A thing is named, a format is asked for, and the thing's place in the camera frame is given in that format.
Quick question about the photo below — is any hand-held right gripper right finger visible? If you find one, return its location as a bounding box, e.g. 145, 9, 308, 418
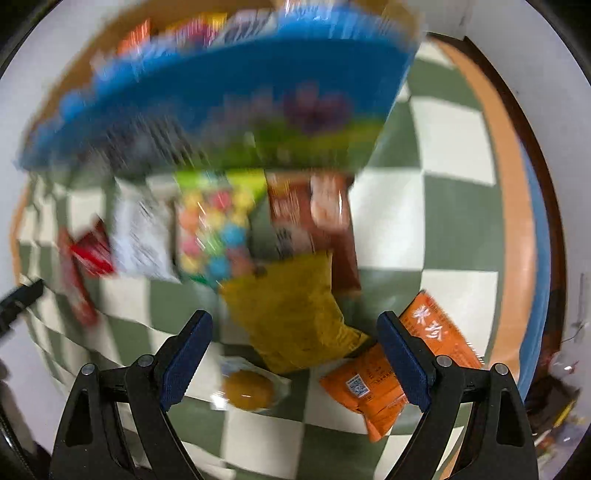
376, 311, 539, 480

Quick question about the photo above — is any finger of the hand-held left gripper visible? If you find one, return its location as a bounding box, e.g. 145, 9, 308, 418
0, 279, 45, 342

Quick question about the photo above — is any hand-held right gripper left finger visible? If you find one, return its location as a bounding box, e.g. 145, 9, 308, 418
48, 310, 214, 480

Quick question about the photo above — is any clear yellow cake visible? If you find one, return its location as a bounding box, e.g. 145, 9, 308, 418
215, 355, 291, 414

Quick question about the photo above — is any red triangular snack packet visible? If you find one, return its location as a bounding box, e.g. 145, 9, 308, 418
69, 220, 116, 278

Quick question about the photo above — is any yellow snack packet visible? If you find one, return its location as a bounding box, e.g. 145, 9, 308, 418
219, 251, 370, 374

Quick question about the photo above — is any white snack packet black text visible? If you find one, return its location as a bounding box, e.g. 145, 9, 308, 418
108, 178, 183, 283

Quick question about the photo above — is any colourful candy ball packet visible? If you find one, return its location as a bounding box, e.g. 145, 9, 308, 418
173, 168, 269, 284

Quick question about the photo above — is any brown snack packet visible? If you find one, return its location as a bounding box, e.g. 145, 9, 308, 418
265, 171, 363, 296

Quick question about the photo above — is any cardboard box with blue print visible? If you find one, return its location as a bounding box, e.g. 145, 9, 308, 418
14, 0, 426, 178

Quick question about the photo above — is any green white checked tablecloth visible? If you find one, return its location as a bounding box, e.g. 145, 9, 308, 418
9, 37, 541, 480

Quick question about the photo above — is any dark floor clutter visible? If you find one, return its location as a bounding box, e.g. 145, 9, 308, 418
526, 351, 583, 462

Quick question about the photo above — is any blue bed sheet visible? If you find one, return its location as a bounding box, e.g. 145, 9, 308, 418
517, 138, 552, 393

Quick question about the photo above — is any orange crinkled snack packet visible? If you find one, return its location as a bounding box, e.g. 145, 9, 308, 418
115, 18, 153, 58

